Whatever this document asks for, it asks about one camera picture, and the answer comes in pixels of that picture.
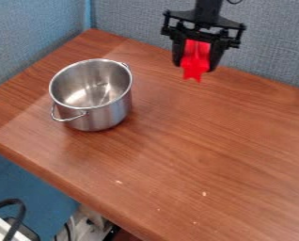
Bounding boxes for red plastic block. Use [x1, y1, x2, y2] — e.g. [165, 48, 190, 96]
[181, 40, 209, 82]

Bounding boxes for black cable loop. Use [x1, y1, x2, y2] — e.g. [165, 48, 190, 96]
[0, 198, 27, 241]

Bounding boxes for stainless steel pot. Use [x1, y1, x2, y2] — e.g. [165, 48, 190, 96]
[49, 58, 133, 132]

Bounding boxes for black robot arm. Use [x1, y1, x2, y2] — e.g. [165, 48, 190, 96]
[160, 0, 245, 72]

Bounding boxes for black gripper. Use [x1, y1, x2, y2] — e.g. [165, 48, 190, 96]
[160, 10, 245, 72]

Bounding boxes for white cables under table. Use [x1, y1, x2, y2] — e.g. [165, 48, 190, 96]
[53, 205, 115, 241]

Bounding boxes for white device under table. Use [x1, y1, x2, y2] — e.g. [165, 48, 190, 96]
[0, 217, 41, 241]

